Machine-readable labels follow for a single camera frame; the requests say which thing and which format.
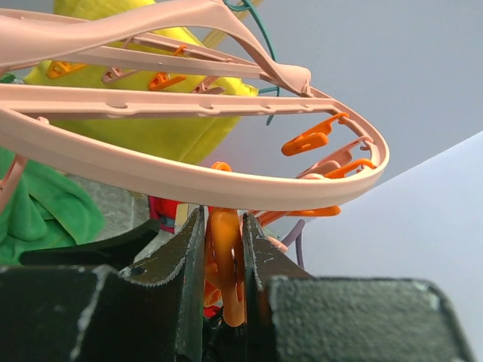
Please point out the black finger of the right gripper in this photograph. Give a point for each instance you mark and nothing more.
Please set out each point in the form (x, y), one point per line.
(118, 251)

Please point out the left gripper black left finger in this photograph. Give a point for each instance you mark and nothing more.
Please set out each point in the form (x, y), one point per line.
(151, 312)

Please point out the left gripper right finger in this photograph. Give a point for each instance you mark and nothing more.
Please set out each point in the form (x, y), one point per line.
(294, 316)

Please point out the orange clothes clip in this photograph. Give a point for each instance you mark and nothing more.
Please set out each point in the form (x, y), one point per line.
(225, 265)

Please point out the pink round clip hanger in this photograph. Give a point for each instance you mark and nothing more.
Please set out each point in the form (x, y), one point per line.
(28, 112)

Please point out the teal plastic hanger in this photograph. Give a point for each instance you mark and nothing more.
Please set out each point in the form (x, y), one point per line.
(207, 14)

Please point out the green cloth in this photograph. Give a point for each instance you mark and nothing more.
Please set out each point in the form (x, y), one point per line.
(47, 210)

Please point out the yellow cloth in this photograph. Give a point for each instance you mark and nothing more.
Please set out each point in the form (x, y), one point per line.
(188, 140)

